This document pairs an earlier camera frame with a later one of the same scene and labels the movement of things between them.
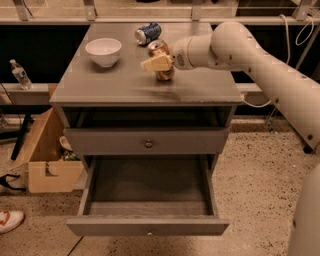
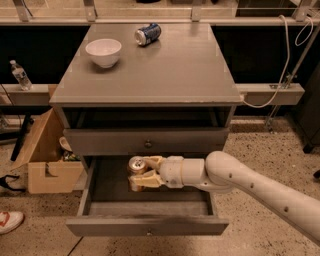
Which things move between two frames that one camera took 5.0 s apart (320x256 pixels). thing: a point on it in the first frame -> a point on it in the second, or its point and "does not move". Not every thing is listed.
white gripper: (179, 54) -> (171, 171)
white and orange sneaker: (10, 220) does not move
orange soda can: (156, 48) -> (137, 166)
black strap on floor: (3, 181) does not move
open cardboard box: (51, 168) does not move
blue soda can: (148, 33) does not move
